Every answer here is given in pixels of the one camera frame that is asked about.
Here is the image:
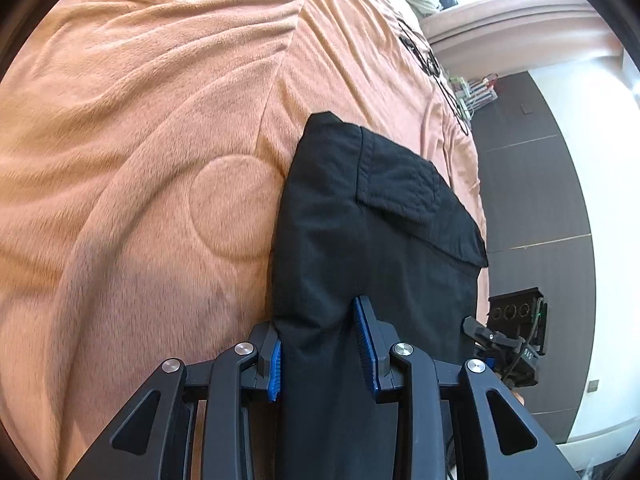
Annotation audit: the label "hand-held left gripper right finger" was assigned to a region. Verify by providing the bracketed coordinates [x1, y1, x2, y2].
[354, 296, 571, 480]

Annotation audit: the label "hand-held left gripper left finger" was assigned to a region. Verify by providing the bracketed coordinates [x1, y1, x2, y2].
[65, 322, 282, 480]

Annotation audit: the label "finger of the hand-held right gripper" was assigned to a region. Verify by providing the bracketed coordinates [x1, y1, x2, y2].
[462, 315, 526, 358]

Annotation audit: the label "black pants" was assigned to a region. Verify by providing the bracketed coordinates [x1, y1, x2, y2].
[270, 111, 488, 480]

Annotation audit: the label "pink curtain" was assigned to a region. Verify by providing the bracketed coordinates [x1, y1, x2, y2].
[420, 0, 626, 73]

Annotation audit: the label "orange blanket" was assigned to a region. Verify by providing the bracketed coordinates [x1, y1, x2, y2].
[0, 0, 488, 480]

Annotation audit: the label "black cable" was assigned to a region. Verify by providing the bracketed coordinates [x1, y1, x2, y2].
[397, 17, 473, 136]

